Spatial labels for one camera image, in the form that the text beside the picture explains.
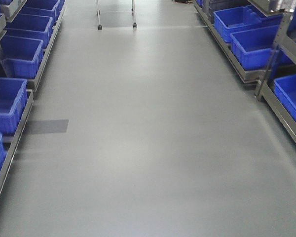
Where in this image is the grey right shelf rack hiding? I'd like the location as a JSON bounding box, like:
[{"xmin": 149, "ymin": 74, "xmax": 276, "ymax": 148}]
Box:
[{"xmin": 194, "ymin": 0, "xmax": 296, "ymax": 143}]

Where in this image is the grey left shelf rack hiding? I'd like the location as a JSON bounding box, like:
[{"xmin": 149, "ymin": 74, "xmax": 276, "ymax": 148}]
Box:
[{"xmin": 0, "ymin": 0, "xmax": 66, "ymax": 195}]

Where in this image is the grey shelf rack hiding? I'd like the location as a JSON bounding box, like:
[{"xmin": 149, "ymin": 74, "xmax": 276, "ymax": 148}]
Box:
[
  {"xmin": 194, "ymin": 0, "xmax": 296, "ymax": 143},
  {"xmin": 0, "ymin": 0, "xmax": 66, "ymax": 195}
]

